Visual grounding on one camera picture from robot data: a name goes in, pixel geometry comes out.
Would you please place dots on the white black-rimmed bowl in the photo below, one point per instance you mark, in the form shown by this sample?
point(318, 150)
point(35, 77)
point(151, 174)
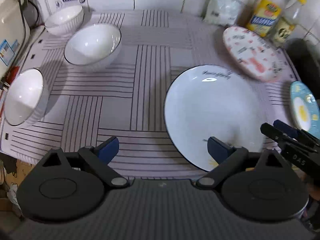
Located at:
point(93, 48)
point(26, 100)

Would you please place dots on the white pink bunny plate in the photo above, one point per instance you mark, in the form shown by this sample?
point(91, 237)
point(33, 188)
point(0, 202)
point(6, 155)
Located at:
point(253, 54)

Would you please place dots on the black electric plug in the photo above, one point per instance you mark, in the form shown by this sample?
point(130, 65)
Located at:
point(4, 85)

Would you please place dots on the blue fried egg plate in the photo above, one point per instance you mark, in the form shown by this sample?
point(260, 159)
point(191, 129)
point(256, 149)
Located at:
point(304, 108)

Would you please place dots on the white ribbed bowl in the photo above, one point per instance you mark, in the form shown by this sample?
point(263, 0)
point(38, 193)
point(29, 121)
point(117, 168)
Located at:
point(65, 21)

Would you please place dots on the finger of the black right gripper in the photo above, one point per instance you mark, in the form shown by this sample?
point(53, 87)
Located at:
point(278, 136)
point(299, 135)

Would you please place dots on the white rice cooker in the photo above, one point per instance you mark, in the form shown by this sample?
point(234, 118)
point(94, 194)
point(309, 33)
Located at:
point(13, 34)

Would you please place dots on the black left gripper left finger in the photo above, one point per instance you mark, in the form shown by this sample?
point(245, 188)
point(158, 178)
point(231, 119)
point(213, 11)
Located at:
point(66, 186)

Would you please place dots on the clear yellow cap bottle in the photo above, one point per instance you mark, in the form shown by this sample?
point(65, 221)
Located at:
point(286, 24)

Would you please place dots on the black wok with lid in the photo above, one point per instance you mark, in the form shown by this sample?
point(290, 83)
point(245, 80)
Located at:
point(305, 58)

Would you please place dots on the white plastic bag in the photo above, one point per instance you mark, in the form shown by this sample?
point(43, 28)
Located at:
point(222, 12)

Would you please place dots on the yellow label oil bottle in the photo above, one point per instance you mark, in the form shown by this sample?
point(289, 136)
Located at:
point(264, 14)

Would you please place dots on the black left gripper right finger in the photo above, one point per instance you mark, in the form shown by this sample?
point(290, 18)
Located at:
point(260, 187)

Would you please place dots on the large white black-rimmed plate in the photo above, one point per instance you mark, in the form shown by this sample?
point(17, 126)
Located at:
point(212, 101)

